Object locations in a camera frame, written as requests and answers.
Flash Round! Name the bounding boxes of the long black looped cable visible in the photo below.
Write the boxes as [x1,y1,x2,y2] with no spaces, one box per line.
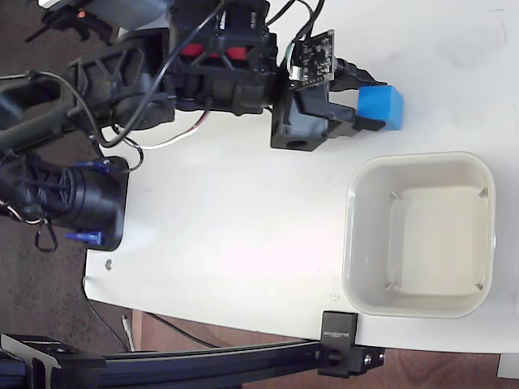
[24,0,228,149]

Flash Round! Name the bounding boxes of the blue base clamp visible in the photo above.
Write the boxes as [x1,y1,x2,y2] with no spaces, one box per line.
[65,231,103,246]
[74,160,111,174]

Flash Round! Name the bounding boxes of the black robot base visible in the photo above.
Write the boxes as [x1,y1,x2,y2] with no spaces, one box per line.
[60,156,131,251]

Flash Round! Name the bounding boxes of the white cable plug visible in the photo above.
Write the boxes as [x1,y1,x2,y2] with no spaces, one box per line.
[120,314,136,353]

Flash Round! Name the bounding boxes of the bare camera circuit board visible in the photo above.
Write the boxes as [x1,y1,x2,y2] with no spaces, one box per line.
[288,28,338,91]

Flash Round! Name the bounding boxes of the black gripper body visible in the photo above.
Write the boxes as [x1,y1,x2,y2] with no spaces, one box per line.
[270,86,358,152]

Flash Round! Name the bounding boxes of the blue-gray device housing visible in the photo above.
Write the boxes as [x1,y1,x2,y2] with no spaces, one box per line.
[87,0,174,36]

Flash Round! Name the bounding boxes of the black tripod stand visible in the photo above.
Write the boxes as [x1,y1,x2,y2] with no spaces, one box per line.
[24,0,115,46]

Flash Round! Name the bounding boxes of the thin black floor cable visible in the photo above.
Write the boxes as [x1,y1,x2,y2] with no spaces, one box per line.
[82,276,130,353]

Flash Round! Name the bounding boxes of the black table clamp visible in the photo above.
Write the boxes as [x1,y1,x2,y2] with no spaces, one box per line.
[317,310,386,378]

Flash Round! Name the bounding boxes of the white square plastic bin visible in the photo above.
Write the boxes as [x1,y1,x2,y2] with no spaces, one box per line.
[341,151,498,319]

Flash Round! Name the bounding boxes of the white servo wire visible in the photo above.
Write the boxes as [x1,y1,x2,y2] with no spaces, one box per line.
[121,111,212,151]

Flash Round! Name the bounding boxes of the blue cube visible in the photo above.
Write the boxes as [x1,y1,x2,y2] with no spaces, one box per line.
[356,84,405,132]

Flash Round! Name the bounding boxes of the black six-joint robot arm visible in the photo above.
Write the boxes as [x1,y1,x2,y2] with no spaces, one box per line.
[0,0,290,228]

